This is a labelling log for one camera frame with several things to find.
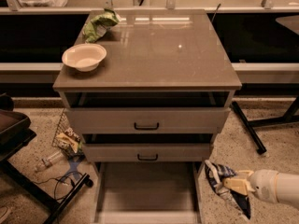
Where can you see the drawer with handle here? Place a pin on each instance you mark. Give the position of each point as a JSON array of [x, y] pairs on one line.
[[147, 120], [146, 152]]

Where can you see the black cart frame left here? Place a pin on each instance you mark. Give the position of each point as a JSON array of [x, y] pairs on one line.
[[44, 114]]

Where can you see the green chip bag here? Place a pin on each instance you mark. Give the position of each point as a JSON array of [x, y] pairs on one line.
[[97, 26]]

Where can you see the white bowl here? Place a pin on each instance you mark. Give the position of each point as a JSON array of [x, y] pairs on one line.
[[84, 57]]

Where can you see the sneaker shoe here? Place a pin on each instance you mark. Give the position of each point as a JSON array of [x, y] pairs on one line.
[[4, 213]]

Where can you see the grey drawer cabinet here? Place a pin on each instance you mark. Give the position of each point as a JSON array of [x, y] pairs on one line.
[[155, 59]]

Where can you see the middle drawer with handle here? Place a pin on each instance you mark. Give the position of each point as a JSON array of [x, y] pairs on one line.
[[146, 152]]

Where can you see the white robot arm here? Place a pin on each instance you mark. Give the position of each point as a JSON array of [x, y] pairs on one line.
[[268, 186]]

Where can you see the clear plastic bottle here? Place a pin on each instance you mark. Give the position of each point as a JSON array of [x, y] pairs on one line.
[[49, 161]]

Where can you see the blue chip bag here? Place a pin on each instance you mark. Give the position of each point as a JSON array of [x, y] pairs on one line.
[[215, 175]]

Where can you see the open bottom drawer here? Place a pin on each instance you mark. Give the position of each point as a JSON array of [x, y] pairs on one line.
[[146, 193]]

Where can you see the top drawer with handle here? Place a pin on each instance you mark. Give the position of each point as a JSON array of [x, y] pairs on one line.
[[147, 120]]

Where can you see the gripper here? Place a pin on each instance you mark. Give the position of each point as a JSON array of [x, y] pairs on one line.
[[263, 183]]

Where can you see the wire basket with snack bags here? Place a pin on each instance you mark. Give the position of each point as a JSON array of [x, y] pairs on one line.
[[66, 139]]

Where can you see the black table leg frame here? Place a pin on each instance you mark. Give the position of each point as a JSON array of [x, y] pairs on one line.
[[290, 116]]

